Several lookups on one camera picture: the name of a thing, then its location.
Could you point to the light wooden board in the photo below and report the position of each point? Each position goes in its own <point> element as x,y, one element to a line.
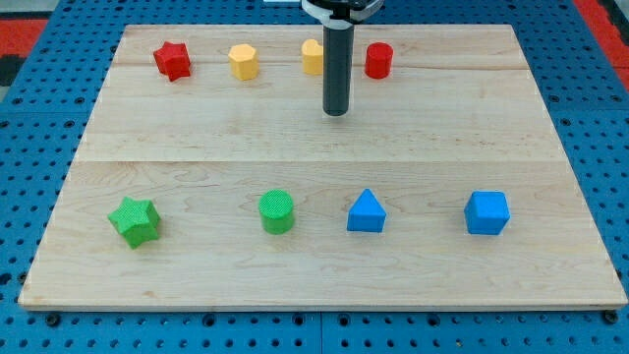
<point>459,112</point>

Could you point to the yellow heart block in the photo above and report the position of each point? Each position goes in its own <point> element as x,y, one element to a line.
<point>312,57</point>

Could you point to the red cylinder block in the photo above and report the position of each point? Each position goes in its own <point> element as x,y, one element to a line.
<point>378,60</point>

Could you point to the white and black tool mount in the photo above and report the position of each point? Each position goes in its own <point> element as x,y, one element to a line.
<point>341,12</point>

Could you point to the blue triangle block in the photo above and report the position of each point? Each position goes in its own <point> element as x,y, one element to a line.
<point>366,214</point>

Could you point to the blue cube block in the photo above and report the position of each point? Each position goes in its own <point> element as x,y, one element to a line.
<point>486,213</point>

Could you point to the green cylinder block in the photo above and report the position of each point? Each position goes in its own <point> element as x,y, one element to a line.
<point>276,211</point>

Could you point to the red star block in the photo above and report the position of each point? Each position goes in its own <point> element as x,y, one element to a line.
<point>173,61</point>

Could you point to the green star block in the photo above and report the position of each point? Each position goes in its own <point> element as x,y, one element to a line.
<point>136,221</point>

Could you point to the yellow hexagon block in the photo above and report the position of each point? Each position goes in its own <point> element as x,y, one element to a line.
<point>243,62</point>

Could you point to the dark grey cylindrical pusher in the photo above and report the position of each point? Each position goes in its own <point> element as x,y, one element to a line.
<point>337,68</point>

